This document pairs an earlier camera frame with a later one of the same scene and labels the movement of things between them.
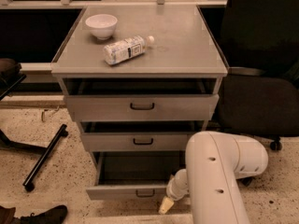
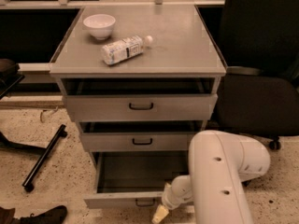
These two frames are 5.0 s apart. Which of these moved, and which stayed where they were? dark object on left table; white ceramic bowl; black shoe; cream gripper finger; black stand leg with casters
Moved: cream gripper finger
Stayed: black shoe; black stand leg with casters; dark object on left table; white ceramic bowl
